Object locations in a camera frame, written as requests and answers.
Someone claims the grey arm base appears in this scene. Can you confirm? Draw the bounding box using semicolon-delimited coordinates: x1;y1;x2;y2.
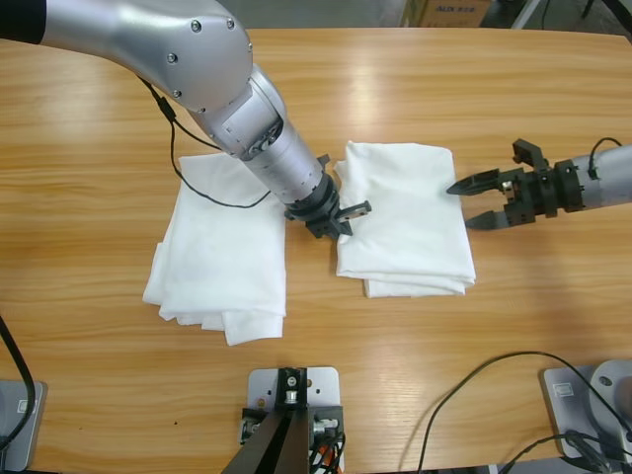
537;358;632;460
0;379;48;473

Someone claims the white metal frame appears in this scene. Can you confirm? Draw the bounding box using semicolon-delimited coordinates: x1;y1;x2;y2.
511;0;554;30

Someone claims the black metal frame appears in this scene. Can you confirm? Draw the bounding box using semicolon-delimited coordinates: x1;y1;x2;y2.
580;0;632;36

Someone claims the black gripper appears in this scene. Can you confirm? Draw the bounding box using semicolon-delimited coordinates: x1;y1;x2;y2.
283;175;373;241
445;159;588;231

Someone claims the white Unitree print t-shirt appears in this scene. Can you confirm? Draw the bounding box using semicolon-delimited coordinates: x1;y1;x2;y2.
333;141;478;299

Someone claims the black bracket with connectors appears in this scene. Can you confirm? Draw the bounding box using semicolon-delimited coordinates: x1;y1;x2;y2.
240;404;347;474

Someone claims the white mount block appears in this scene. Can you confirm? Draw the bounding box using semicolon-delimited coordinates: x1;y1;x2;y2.
246;365;342;435

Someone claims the long thin black cable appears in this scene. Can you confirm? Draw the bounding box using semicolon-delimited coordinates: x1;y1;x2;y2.
419;351;589;473

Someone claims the cardboard box with AUX print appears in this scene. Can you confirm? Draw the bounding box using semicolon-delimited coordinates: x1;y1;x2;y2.
419;0;493;29

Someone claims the black base plug cable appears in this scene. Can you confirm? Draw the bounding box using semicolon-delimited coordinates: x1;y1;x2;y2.
503;429;632;474

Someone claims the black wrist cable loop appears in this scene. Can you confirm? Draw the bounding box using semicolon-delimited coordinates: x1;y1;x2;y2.
587;136;623;183

